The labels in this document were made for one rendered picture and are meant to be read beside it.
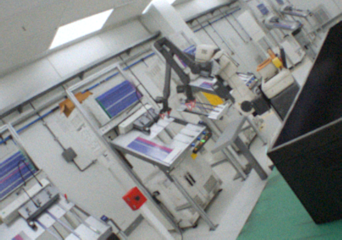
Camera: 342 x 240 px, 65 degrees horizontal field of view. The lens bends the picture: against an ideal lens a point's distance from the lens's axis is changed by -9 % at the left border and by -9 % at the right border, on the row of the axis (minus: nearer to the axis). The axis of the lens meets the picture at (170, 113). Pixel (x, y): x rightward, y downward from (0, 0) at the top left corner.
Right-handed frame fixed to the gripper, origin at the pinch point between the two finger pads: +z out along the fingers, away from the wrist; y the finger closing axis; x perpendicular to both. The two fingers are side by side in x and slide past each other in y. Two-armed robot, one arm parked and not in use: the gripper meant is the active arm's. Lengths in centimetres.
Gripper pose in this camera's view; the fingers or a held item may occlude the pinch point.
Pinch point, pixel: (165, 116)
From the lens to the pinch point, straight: 297.8
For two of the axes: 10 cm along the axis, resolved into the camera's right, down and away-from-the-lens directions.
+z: 0.2, 8.6, 5.2
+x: 8.2, 2.8, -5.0
